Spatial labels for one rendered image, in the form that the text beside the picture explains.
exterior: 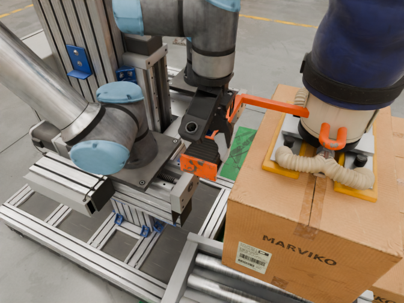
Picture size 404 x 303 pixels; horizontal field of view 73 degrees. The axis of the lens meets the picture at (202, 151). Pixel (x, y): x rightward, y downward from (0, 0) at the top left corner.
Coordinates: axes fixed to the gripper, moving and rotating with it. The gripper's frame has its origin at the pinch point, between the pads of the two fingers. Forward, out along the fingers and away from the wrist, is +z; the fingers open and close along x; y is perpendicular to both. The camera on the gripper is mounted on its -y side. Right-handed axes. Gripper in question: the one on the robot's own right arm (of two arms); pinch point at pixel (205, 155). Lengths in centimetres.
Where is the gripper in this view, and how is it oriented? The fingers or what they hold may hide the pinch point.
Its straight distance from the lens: 62.7
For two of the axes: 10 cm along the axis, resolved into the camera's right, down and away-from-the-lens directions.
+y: 4.0, -6.3, 6.6
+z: -0.2, 7.2, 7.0
